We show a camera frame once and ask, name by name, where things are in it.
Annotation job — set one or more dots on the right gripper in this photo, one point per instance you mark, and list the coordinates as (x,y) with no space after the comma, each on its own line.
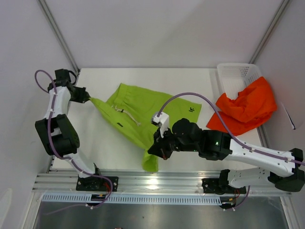
(158,148)

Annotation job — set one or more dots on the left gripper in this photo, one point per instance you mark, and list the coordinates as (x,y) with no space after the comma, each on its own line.
(84,96)

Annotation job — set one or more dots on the lime green shorts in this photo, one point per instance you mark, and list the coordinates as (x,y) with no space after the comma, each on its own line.
(130,109)

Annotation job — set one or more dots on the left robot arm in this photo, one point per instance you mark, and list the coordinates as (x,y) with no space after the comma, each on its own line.
(55,130)

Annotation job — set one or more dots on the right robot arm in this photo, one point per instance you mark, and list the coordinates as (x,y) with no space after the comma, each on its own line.
(270,167)

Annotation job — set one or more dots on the orange shorts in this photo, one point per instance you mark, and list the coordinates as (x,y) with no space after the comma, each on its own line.
(253,107)

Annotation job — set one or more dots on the white plastic basket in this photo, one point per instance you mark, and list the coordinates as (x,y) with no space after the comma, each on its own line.
(234,77)

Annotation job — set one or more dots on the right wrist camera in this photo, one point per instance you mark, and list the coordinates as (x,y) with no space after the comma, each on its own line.
(162,121)

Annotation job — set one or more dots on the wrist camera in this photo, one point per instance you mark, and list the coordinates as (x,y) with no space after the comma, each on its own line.
(65,75)
(162,121)

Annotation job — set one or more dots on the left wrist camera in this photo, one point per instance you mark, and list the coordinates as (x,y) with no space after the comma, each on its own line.
(65,75)

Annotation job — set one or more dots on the aluminium mounting rail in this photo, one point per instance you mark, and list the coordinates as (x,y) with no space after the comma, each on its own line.
(130,182)

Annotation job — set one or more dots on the slotted cable duct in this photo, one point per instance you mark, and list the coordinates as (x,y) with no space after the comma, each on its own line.
(133,199)

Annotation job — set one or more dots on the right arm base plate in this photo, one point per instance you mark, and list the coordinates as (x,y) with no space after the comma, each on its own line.
(213,186)

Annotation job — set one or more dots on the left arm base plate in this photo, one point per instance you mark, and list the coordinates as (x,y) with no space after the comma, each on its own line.
(92,184)

